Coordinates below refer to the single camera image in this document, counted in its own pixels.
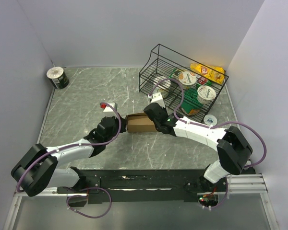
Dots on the black wire basket rack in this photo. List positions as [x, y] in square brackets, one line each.
[161, 62]

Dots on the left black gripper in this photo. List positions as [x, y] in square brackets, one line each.
[123, 124]

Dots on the yogurt cup upper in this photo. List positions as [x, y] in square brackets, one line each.
[187, 79]

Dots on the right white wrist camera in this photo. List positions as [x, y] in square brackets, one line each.
[156, 101]

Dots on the red green snack packet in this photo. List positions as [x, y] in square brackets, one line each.
[201, 81]

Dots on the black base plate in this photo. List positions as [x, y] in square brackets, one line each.
[143, 185]

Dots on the yellow chips bag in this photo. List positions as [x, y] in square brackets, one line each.
[213, 73]

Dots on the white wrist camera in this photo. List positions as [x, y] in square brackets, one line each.
[156, 101]
[108, 107]

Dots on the small blue white cup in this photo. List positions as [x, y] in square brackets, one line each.
[210, 120]

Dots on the black chip can white lid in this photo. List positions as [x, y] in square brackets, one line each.
[57, 77]

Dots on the green snack package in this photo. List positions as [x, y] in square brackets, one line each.
[190, 105]

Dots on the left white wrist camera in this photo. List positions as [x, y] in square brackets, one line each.
[108, 107]

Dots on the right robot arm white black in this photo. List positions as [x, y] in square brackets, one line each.
[230, 144]

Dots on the wrapped toilet paper roll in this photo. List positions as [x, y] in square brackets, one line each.
[163, 88]

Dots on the aluminium rail frame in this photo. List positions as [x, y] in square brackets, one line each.
[237, 184]

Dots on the yogurt cup lower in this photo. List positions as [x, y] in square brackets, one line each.
[205, 94]

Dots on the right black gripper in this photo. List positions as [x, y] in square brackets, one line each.
[163, 109]

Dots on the brown cardboard box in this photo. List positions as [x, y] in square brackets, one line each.
[139, 123]

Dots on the yogurt cup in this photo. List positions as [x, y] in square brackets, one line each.
[187, 79]
[205, 94]

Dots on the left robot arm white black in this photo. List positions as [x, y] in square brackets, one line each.
[40, 168]

